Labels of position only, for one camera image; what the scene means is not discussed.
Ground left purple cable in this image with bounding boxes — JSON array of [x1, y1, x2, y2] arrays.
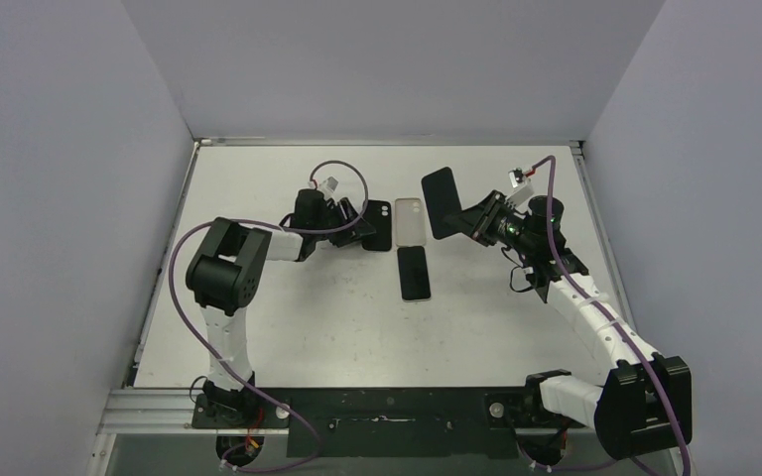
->
[[168, 161, 370, 476]]

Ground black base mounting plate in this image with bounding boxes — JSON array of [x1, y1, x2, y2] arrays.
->
[[190, 387, 576, 459]]

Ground purple cable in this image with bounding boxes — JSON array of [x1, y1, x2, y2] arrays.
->
[[522, 155, 695, 476], [168, 161, 370, 476]]

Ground black phone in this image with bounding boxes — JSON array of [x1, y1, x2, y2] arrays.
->
[[421, 167, 461, 240], [397, 246, 432, 301]]

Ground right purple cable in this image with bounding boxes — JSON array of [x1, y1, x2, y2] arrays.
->
[[522, 155, 695, 476]]

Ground beige phone case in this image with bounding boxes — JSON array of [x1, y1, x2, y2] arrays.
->
[[393, 197, 427, 248]]

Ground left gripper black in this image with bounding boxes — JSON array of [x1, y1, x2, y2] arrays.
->
[[313, 198, 374, 248]]

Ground black phone case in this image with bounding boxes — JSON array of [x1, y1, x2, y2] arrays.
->
[[361, 199, 393, 252]]

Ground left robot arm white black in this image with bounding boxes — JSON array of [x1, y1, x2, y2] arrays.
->
[[185, 188, 381, 427]]

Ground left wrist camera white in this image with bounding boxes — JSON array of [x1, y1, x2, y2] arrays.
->
[[309, 177, 339, 196]]

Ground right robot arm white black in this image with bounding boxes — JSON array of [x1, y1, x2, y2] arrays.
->
[[428, 191, 693, 460]]

